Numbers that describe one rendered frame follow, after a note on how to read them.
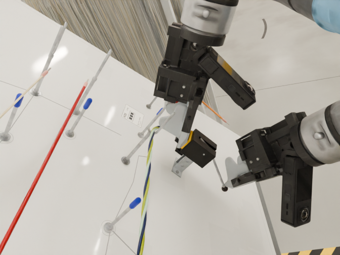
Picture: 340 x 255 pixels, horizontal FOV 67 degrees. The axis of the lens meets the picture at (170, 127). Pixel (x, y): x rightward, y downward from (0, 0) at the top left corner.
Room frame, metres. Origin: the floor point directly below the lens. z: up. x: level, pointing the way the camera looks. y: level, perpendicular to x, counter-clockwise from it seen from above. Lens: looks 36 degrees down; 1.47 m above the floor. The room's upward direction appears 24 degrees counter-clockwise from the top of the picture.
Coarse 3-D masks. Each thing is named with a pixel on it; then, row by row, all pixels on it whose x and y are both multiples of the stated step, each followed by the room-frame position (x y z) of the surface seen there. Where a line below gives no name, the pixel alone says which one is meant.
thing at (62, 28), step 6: (66, 24) 0.42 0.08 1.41; (60, 30) 0.40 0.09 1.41; (60, 36) 0.42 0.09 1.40; (54, 42) 0.41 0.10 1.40; (54, 48) 0.41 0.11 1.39; (48, 60) 0.42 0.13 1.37; (48, 66) 0.43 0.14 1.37; (42, 72) 0.43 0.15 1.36; (42, 78) 0.43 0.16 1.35; (36, 84) 0.44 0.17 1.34; (30, 90) 0.44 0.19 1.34; (36, 90) 0.44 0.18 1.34; (36, 96) 0.43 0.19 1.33
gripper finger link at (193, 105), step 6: (198, 90) 0.36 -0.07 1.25; (198, 96) 0.35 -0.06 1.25; (192, 102) 0.34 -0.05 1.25; (198, 102) 0.34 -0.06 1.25; (192, 108) 0.34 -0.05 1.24; (186, 114) 0.35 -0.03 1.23; (192, 114) 0.33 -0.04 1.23; (186, 120) 0.35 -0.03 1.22; (192, 120) 0.33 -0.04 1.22; (186, 126) 0.35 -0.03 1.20; (186, 132) 0.34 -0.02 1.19
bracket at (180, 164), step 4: (184, 156) 0.39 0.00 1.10; (176, 160) 0.40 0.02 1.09; (180, 160) 0.39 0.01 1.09; (184, 160) 0.37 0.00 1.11; (188, 160) 0.37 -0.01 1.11; (176, 164) 0.38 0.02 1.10; (180, 164) 0.37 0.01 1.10; (184, 164) 0.37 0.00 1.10; (188, 164) 0.37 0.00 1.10; (172, 168) 0.38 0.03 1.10; (176, 168) 0.38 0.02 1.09; (180, 168) 0.37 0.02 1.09; (184, 168) 0.37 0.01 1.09; (176, 172) 0.37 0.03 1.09; (180, 172) 0.37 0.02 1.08; (180, 176) 0.36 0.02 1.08
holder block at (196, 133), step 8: (192, 136) 0.37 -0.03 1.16; (200, 136) 0.38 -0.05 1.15; (192, 144) 0.36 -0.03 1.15; (200, 144) 0.35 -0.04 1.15; (208, 144) 0.37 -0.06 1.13; (216, 144) 0.37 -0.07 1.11; (184, 152) 0.36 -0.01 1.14; (192, 152) 0.36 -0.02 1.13; (200, 152) 0.35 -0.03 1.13; (208, 152) 0.34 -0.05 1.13; (192, 160) 0.35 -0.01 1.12; (200, 160) 0.35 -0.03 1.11; (208, 160) 0.34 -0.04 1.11
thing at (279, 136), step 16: (304, 112) 0.29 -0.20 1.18; (272, 128) 0.31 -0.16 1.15; (288, 128) 0.27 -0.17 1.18; (240, 144) 0.32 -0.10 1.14; (256, 144) 0.29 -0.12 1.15; (272, 144) 0.29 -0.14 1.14; (288, 144) 0.26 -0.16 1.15; (256, 160) 0.28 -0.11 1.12; (272, 160) 0.26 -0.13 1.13; (304, 160) 0.22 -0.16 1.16; (272, 176) 0.25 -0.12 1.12
